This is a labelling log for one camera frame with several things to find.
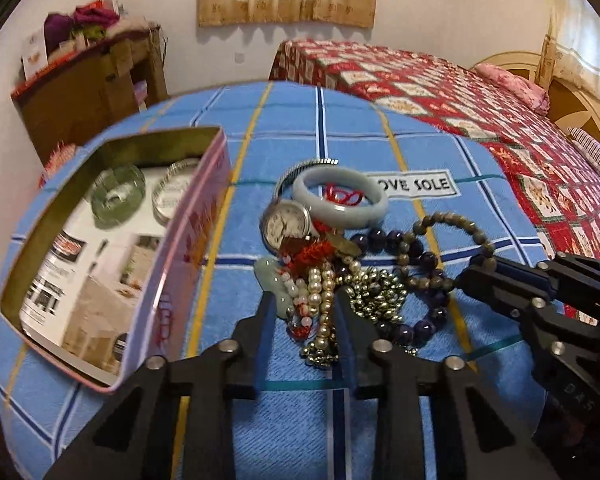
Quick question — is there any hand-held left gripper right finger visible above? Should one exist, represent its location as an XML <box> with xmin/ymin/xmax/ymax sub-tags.
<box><xmin>330</xmin><ymin>292</ymin><xmax>561</xmax><ymax>480</ymax></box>

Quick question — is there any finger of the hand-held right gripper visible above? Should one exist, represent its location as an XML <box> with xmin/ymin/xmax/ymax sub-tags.
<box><xmin>471</xmin><ymin>252</ymin><xmax>600</xmax><ymax>312</ymax></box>
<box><xmin>459</xmin><ymin>266</ymin><xmax>600</xmax><ymax>378</ymax></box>

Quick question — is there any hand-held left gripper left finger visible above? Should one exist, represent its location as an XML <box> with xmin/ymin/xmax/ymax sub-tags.
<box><xmin>42</xmin><ymin>291</ymin><xmax>281</xmax><ymax>480</ymax></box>

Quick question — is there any pearl necklace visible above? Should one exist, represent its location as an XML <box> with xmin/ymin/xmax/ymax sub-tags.
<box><xmin>281</xmin><ymin>256</ymin><xmax>341</xmax><ymax>367</ymax></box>

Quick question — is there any gold bead chain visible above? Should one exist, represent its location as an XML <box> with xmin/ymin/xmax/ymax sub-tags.
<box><xmin>300</xmin><ymin>265</ymin><xmax>409</xmax><ymax>369</ymax></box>

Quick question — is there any light green jade pendant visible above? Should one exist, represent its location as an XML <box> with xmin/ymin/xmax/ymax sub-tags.
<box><xmin>254</xmin><ymin>257</ymin><xmax>301</xmax><ymax>319</ymax></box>

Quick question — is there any red knotted cord charm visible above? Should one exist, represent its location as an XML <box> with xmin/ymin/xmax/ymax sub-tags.
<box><xmin>284</xmin><ymin>239</ymin><xmax>337</xmax><ymax>274</ymax></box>

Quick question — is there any purple bead bracelet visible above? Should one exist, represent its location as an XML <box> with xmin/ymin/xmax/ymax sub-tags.
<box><xmin>350</xmin><ymin>227</ymin><xmax>453</xmax><ymax>350</ymax></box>

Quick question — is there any brown bead bracelet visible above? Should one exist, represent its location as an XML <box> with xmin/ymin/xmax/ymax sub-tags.
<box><xmin>396</xmin><ymin>212</ymin><xmax>495</xmax><ymax>295</ymax></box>

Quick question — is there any silver wristwatch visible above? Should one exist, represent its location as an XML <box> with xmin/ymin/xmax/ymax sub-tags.
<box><xmin>260</xmin><ymin>158</ymin><xmax>340</xmax><ymax>256</ymax></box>

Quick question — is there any pink tin box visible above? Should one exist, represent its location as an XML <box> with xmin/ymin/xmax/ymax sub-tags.
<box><xmin>0</xmin><ymin>126</ymin><xmax>233</xmax><ymax>393</ymax></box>

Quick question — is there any red string gold pendant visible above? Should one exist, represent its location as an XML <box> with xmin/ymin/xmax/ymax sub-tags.
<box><xmin>321</xmin><ymin>184</ymin><xmax>367</xmax><ymax>257</ymax></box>

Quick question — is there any pale grey jade bangle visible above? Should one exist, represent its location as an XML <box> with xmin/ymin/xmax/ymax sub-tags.
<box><xmin>292</xmin><ymin>167</ymin><xmax>390</xmax><ymax>226</ymax></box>

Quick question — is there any printed paper leaflet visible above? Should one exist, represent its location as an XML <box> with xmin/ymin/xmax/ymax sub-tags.
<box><xmin>20</xmin><ymin>165</ymin><xmax>191</xmax><ymax>377</ymax></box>

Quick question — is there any cream wooden headboard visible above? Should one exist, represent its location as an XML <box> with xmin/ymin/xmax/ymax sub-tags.
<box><xmin>470</xmin><ymin>50</ymin><xmax>600</xmax><ymax>142</ymax></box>

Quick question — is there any pink pillow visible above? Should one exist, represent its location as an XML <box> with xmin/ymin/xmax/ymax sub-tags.
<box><xmin>475</xmin><ymin>62</ymin><xmax>551</xmax><ymax>115</ymax></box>

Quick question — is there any blue plaid blanket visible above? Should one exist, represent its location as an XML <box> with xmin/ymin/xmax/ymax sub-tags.
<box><xmin>0</xmin><ymin>81</ymin><xmax>552</xmax><ymax>480</ymax></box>

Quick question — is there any red patchwork quilt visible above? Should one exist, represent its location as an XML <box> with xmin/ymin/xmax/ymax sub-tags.
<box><xmin>269</xmin><ymin>39</ymin><xmax>600</xmax><ymax>322</ymax></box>

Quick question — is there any pale yellow curtain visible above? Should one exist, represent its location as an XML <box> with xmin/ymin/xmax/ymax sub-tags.
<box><xmin>540</xmin><ymin>0</ymin><xmax>600</xmax><ymax>87</ymax></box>

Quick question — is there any red fringed cloth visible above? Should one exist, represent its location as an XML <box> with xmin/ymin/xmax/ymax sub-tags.
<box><xmin>39</xmin><ymin>144</ymin><xmax>77</xmax><ymax>187</ymax></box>

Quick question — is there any brown wooden cabinet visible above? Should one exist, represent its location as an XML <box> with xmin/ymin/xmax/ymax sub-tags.
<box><xmin>11</xmin><ymin>22</ymin><xmax>170</xmax><ymax>166</ymax></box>

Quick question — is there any white card box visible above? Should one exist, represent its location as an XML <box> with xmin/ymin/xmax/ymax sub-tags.
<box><xmin>21</xmin><ymin>27</ymin><xmax>49</xmax><ymax>82</ymax></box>

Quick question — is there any pile of clothes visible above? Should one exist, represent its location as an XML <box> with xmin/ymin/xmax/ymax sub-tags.
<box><xmin>44</xmin><ymin>4</ymin><xmax>149</xmax><ymax>54</ymax></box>

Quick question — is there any silver stretch bracelet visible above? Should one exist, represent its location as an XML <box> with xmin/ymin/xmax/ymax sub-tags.
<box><xmin>151</xmin><ymin>157</ymin><xmax>202</xmax><ymax>226</ymax></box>

